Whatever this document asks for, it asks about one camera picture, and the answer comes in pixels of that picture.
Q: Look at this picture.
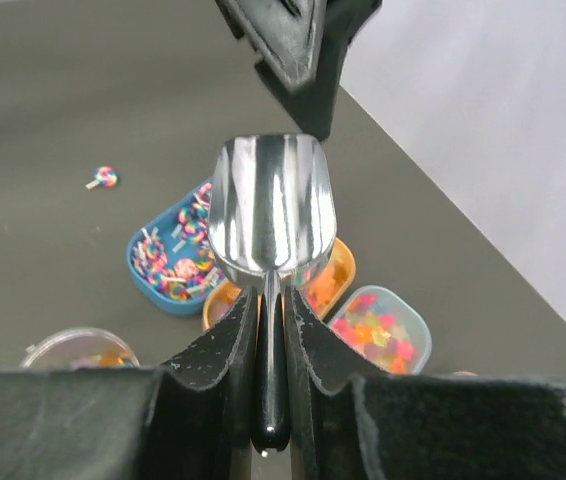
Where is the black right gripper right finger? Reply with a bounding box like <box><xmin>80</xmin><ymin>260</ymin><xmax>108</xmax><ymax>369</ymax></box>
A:
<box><xmin>284</xmin><ymin>289</ymin><xmax>566</xmax><ymax>479</ymax></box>

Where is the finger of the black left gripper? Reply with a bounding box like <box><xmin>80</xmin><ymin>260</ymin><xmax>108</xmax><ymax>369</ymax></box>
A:
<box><xmin>217</xmin><ymin>0</ymin><xmax>382</xmax><ymax>142</ymax></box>

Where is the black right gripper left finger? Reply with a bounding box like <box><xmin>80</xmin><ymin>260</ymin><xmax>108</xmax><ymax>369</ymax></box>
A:
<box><xmin>0</xmin><ymin>288</ymin><xmax>258</xmax><ymax>479</ymax></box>

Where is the silver metal scoop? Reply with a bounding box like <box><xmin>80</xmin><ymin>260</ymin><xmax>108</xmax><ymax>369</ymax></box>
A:
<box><xmin>208</xmin><ymin>133</ymin><xmax>337</xmax><ymax>453</ymax></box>

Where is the light blue candy tray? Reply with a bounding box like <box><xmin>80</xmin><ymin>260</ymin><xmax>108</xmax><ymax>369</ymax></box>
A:
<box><xmin>327</xmin><ymin>285</ymin><xmax>432</xmax><ymax>375</ymax></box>

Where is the orange candy tray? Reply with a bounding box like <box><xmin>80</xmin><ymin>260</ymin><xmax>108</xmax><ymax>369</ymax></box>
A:
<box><xmin>202</xmin><ymin>238</ymin><xmax>356</xmax><ymax>331</ymax></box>

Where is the fallen swirl lollipop candy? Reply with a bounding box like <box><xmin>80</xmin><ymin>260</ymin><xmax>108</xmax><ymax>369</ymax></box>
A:
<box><xmin>85</xmin><ymin>166</ymin><xmax>119</xmax><ymax>190</ymax></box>

